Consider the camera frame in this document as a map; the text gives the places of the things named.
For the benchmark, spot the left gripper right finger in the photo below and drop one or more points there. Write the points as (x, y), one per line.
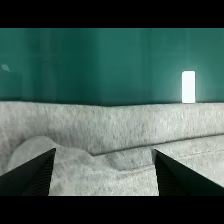
(183, 176)

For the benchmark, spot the grey garment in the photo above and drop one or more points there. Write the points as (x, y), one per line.
(113, 133)

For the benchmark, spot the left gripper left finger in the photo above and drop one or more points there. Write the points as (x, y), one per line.
(30, 176)

